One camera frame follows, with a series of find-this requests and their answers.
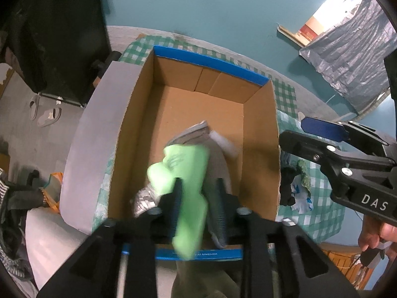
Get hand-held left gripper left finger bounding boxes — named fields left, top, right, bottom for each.
left=37, top=177, right=183, bottom=298

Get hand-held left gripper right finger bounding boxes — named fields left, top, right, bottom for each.
left=205, top=177, right=360, bottom=298

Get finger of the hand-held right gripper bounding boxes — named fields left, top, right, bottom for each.
left=301, top=116, right=391, bottom=146
left=278, top=130, right=394, bottom=177

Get light green garment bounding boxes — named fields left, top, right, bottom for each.
left=147, top=144, right=210, bottom=261

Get grey patterned sock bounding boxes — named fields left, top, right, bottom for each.
left=133, top=188, right=162, bottom=218

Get cardboard box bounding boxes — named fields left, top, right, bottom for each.
left=106, top=45, right=282, bottom=261

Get person's right hand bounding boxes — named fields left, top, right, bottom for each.
left=358, top=215, right=397, bottom=253

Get green patterned cloth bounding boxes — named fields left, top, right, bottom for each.
left=296, top=159, right=311, bottom=190

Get black cloth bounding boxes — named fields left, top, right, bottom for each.
left=279, top=165, right=299, bottom=207

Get white and blue cloth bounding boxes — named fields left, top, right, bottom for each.
left=291, top=174, right=314, bottom=214

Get wooden crate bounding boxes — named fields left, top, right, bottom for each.
left=319, top=243, right=374, bottom=288

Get person's olive trousers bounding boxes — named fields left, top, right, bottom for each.
left=172, top=259, right=244, bottom=298

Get silver foil curtain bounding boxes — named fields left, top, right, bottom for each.
left=299, top=0, right=397, bottom=114

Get wooden window board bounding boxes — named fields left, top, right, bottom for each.
left=277, top=8, right=328, bottom=49

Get orange bag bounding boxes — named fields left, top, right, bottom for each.
left=43, top=172, right=65, bottom=214

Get pair of grey slippers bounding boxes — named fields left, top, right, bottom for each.
left=29, top=95, right=63, bottom=128

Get dark green checkered tablecloth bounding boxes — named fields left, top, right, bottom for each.
left=119, top=34, right=297, bottom=113

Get striped cloth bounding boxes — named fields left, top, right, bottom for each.
left=0, top=168, right=33, bottom=281

